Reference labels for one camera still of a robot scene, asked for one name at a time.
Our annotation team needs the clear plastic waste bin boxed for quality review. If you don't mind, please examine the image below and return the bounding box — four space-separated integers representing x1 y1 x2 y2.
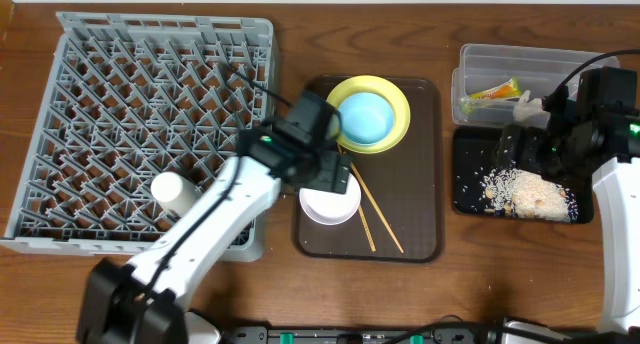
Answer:
451 44 597 128

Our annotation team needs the dark brown serving tray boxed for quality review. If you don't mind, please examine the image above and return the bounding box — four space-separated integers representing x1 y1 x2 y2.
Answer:
293 78 445 263

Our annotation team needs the light blue bowl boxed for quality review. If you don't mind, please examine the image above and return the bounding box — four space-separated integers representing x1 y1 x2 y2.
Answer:
338 92 395 146

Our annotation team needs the wooden chopstick left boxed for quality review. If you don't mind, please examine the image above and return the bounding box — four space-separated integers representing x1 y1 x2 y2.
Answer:
336 143 377 253

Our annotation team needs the black waste tray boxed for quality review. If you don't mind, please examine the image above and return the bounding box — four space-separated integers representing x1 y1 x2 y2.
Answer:
453 127 594 224

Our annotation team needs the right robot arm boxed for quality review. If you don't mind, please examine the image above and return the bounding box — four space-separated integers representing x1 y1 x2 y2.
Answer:
495 64 639 343

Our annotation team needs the white tissue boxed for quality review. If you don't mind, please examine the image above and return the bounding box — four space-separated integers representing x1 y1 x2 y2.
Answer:
513 90 550 126

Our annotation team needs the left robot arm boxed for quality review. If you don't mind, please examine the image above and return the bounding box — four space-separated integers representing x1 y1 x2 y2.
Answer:
75 91 348 344

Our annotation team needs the green orange snack wrapper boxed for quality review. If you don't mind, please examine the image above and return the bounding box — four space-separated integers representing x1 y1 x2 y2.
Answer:
461 77 522 114

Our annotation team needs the pink white bowl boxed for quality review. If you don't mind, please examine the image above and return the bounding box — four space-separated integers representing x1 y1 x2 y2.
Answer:
299 174 361 226

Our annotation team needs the yellow round plate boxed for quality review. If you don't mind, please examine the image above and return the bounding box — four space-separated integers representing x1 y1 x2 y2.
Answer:
327 75 411 154

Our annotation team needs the rice and nutshell pile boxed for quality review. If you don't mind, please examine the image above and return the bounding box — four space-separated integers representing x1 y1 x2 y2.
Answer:
453 158 579 222

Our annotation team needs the grey dishwasher rack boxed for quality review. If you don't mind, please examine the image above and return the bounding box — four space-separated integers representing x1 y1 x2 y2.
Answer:
1 12 278 256

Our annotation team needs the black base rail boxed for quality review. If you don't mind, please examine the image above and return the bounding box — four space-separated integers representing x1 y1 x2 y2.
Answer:
221 326 498 344

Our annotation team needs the white cup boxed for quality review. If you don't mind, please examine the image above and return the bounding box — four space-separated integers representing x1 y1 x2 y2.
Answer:
151 172 201 217

